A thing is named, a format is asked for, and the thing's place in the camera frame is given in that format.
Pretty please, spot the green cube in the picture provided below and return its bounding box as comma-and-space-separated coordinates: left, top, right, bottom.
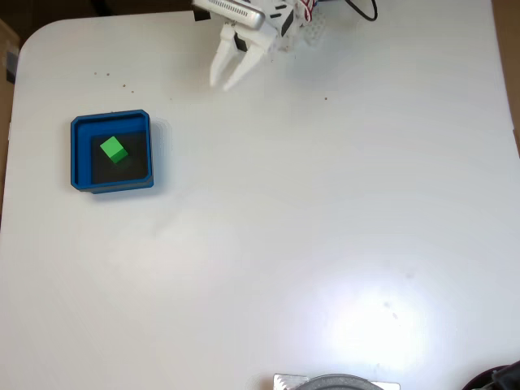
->
99, 136, 129, 165

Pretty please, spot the silver metal bracket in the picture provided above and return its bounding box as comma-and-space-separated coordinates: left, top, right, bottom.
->
272, 372, 401, 390

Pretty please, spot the blue square box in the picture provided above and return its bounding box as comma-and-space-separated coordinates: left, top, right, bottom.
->
70, 108, 156, 195

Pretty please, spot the silver camera box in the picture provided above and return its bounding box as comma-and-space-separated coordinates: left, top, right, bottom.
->
192, 0, 267, 32

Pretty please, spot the grey round object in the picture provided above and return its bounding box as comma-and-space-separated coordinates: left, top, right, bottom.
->
299, 373, 379, 390

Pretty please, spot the black cable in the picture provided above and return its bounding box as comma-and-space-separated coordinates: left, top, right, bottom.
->
344, 0, 379, 22

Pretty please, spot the dark round object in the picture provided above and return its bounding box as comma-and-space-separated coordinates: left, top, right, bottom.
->
461, 360, 520, 390

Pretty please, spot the red wire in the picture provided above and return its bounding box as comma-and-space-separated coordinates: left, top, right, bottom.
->
297, 0, 319, 22

